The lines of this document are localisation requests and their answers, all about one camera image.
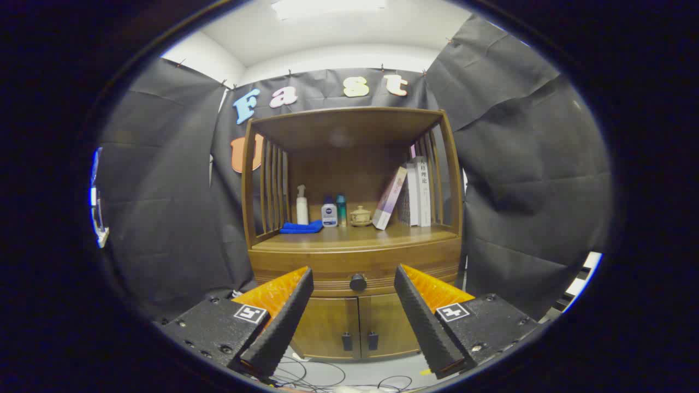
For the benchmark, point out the black backdrop cloth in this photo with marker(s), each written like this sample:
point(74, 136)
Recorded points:
point(164, 191)

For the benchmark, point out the blue folded cloth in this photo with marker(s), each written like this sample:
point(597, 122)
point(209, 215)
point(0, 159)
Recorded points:
point(301, 227)

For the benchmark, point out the dark patterned book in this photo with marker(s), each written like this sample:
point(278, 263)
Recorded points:
point(407, 202)

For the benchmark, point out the teal slim bottle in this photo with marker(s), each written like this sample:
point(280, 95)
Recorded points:
point(341, 212)

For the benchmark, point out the white striped furniture edge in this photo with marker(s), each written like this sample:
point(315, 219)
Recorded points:
point(587, 273)

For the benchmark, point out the ceiling light panel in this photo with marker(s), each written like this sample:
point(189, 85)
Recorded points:
point(327, 8)

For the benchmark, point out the purple and white book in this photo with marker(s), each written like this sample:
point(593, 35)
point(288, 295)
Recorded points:
point(389, 199)

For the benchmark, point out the black round drawer knob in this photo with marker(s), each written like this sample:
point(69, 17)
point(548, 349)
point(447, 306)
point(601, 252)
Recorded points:
point(358, 282)

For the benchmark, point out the brown wooden cabinet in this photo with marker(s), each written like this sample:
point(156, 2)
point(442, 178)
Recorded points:
point(338, 128)

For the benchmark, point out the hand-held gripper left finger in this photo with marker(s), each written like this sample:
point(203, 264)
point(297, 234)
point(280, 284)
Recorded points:
point(284, 327)

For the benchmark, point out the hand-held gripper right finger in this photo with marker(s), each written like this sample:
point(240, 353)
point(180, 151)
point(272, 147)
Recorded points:
point(426, 327)

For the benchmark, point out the white bottle with blue cap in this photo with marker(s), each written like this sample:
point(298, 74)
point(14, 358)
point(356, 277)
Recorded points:
point(329, 214)

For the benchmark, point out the white pump bottle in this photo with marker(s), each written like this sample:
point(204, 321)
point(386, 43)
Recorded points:
point(302, 207)

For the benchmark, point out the wooden cabinet door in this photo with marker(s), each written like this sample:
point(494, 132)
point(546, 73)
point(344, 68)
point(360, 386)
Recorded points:
point(325, 327)
point(390, 325)

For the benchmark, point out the wooden countertop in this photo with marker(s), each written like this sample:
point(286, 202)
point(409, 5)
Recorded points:
point(355, 237)

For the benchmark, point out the beige lidded ceramic teacup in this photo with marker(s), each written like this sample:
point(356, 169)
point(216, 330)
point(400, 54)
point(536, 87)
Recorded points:
point(360, 216)

